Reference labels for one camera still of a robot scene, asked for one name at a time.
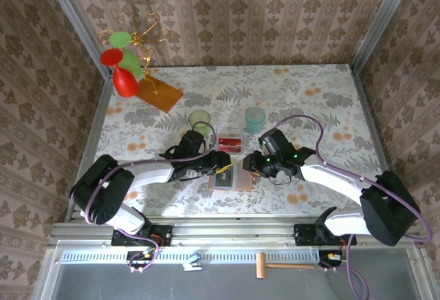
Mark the black VIP card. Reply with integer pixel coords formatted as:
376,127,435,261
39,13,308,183
211,171,235,190

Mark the pink leather card holder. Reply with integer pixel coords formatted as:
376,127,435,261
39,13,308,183
208,165,262,191

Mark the red card with black stripe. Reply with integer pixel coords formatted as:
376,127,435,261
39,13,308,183
218,137,244,153

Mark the blue plastic cup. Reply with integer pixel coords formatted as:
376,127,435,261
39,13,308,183
244,107,265,135

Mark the green plastic cup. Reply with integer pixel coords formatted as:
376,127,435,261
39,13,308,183
188,109,212,136

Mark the wooden mallet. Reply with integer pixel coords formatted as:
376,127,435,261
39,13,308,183
256,252,316,279

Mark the blue and white stapler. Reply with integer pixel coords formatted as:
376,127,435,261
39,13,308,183
182,252,203,272

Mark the grey metal shelf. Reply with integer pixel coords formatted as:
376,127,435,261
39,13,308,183
32,239,440,300

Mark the red plastic wine glass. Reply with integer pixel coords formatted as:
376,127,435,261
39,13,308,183
100,47,140,98

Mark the green plastic wine glass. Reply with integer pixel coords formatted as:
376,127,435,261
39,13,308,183
109,31,143,80

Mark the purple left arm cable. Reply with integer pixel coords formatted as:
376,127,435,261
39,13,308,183
83,122,218,274

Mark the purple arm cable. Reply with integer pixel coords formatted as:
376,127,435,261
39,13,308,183
273,114,433,299
83,122,218,274

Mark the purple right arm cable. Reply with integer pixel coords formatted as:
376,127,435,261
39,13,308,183
273,114,433,299

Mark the aluminium mounting rail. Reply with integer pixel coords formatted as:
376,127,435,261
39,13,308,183
47,219,426,248

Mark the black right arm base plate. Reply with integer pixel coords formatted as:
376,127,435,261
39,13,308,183
294,223,358,246

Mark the gold wire rack wooden base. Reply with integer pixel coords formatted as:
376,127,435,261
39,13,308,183
98,12,184,114

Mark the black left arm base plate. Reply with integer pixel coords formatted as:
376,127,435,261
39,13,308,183
111,224,173,247

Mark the white slotted cable duct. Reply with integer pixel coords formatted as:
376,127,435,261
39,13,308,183
60,250,322,265

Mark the aluminium table side rail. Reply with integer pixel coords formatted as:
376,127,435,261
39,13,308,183
64,72,116,224
349,64,408,221

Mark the black connector block with wires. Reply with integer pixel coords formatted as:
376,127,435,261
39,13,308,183
126,250,160,274
318,250,349,270

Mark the aluminium frame post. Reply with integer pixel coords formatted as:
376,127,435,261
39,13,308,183
349,0,419,74
36,0,116,81

